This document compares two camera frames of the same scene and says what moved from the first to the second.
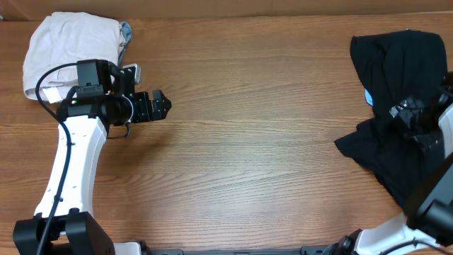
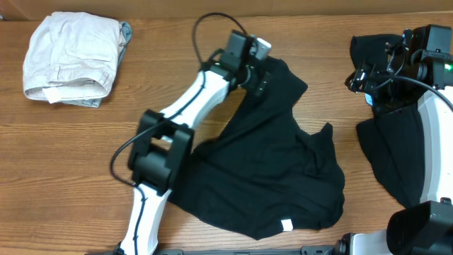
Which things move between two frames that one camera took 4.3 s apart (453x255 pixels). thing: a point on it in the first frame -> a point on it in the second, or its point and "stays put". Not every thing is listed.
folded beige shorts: (63, 37) stays put
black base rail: (304, 251) stays put
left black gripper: (151, 106) -> (262, 83)
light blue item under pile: (368, 97) stays put
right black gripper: (407, 110) -> (359, 78)
